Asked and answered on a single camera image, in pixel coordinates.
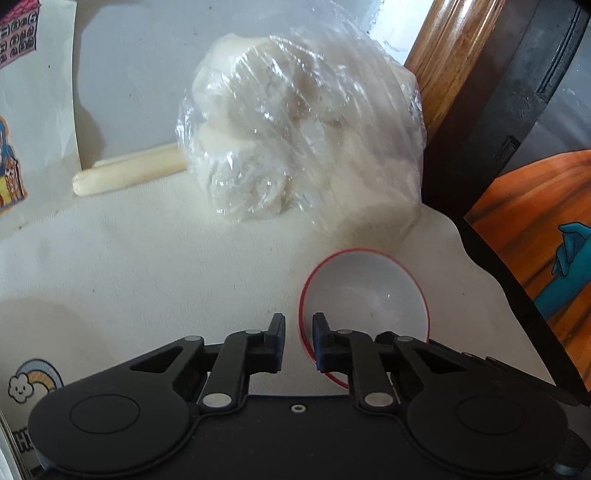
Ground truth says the colourful houses drawing paper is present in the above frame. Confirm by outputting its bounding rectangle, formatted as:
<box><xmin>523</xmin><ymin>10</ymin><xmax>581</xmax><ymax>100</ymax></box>
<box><xmin>1</xmin><ymin>1</ymin><xmax>81</xmax><ymax>238</ymax></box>

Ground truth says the brown wooden frame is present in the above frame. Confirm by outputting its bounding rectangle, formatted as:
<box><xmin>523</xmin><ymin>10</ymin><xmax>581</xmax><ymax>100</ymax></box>
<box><xmin>405</xmin><ymin>0</ymin><xmax>505</xmax><ymax>140</ymax></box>

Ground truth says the cream rolled stick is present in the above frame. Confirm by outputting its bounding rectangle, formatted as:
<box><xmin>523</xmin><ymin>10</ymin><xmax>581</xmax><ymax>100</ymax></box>
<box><xmin>72</xmin><ymin>144</ymin><xmax>186</xmax><ymax>197</ymax></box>

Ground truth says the clear bag of white buns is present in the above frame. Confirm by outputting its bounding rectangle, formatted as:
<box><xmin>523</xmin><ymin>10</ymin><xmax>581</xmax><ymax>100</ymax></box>
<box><xmin>176</xmin><ymin>25</ymin><xmax>426</xmax><ymax>249</ymax></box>

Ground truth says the orange dress lady painting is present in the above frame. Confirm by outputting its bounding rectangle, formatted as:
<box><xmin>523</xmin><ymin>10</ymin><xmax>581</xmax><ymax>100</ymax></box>
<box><xmin>467</xmin><ymin>150</ymin><xmax>590</xmax><ymax>380</ymax></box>

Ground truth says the white red-rimmed bowl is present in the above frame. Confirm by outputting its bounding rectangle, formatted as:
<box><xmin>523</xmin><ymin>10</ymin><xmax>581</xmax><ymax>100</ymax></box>
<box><xmin>298</xmin><ymin>248</ymin><xmax>431</xmax><ymax>391</ymax></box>

